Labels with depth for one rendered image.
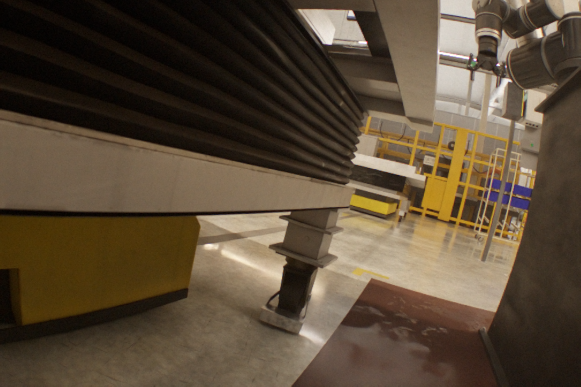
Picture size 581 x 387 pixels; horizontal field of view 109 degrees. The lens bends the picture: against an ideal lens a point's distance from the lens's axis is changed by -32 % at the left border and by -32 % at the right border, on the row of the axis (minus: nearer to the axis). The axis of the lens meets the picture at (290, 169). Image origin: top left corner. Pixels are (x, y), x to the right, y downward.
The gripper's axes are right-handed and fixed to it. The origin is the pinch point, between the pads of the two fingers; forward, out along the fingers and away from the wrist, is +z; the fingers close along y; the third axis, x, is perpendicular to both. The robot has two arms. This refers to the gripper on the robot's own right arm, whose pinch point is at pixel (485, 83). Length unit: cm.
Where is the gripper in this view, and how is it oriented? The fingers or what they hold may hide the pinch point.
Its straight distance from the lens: 114.4
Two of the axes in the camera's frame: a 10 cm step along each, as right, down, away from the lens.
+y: 8.8, 2.3, -4.1
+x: 4.0, 1.0, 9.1
